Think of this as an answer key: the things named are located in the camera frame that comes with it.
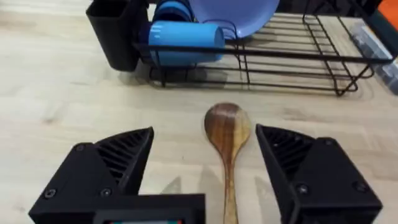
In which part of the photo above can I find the wooden spoon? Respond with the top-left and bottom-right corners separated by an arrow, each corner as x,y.
203,102 -> 252,224

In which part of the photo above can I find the black wire dish rack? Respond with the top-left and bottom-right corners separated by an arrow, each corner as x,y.
133,0 -> 398,97

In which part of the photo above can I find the orange box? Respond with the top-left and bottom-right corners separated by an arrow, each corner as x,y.
377,0 -> 398,23

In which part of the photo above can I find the clear plastic box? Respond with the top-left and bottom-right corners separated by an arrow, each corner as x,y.
348,21 -> 398,95

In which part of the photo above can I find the blue plastic plate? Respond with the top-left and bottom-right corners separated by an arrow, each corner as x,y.
187,0 -> 280,40

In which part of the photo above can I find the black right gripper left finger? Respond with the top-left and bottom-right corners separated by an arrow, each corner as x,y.
29,126 -> 155,224

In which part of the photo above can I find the blue plastic cup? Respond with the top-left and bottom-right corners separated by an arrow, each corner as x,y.
147,21 -> 226,67

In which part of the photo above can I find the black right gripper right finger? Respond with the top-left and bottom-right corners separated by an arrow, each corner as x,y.
255,123 -> 384,224

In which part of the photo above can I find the blue plastic bowl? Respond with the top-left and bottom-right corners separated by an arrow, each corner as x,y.
152,0 -> 197,24

